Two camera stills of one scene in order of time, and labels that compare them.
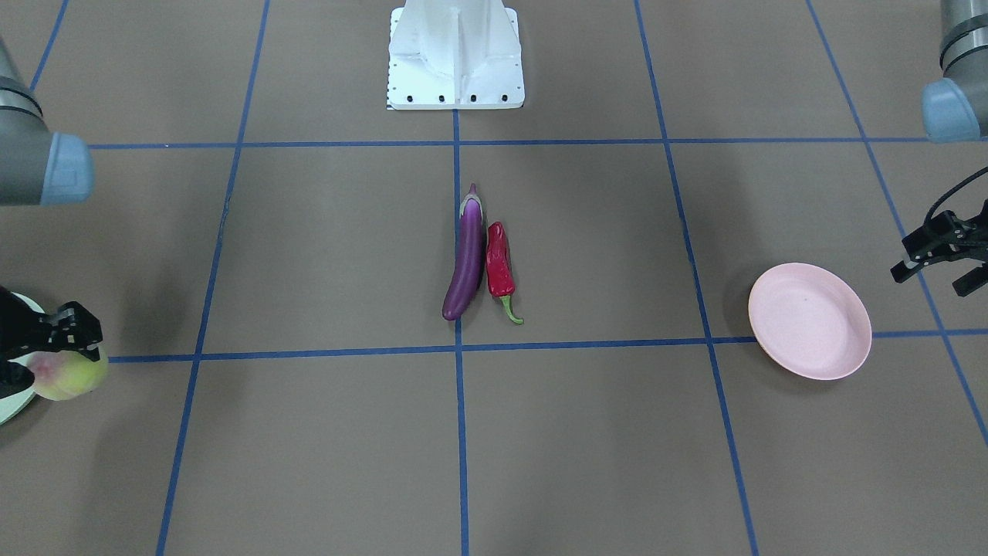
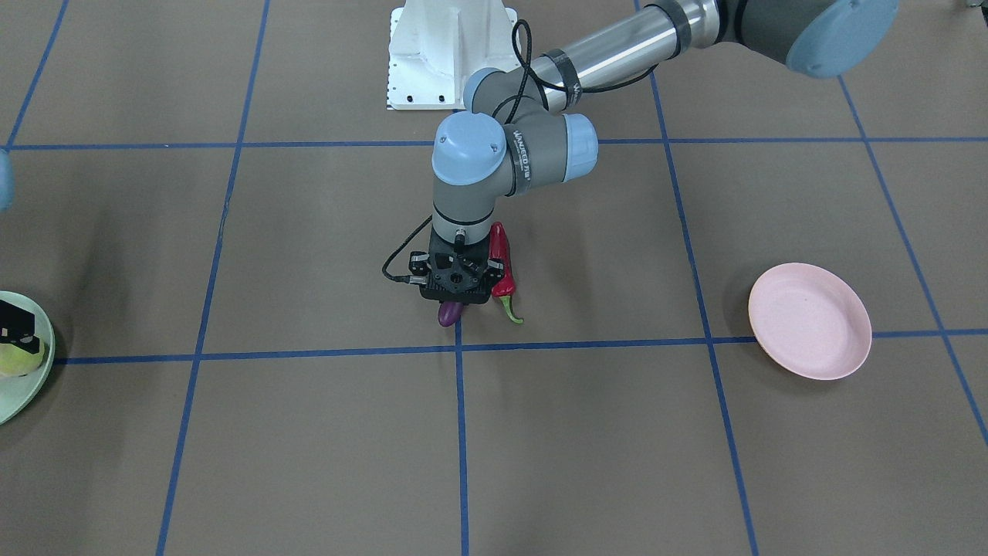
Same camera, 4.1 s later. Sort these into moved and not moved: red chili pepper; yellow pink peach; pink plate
Moved: yellow pink peach
Not moved: red chili pepper; pink plate
